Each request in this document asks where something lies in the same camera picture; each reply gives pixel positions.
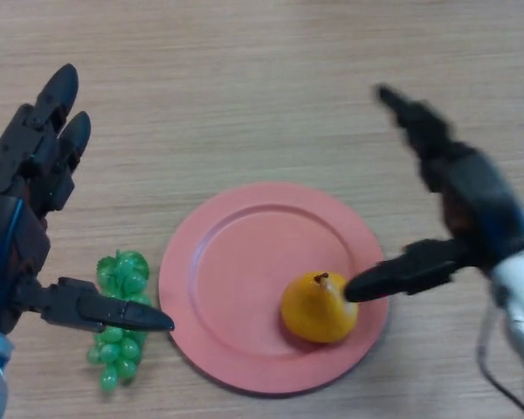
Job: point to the pink round plate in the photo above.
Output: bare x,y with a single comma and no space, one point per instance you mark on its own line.
236,288

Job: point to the green grape bunch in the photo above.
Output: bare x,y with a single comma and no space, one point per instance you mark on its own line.
122,270

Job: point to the yellow pear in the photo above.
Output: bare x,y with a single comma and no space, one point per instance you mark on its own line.
316,312

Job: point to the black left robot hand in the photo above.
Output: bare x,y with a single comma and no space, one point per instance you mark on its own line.
13,244

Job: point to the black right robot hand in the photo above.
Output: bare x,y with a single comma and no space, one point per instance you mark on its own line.
480,205

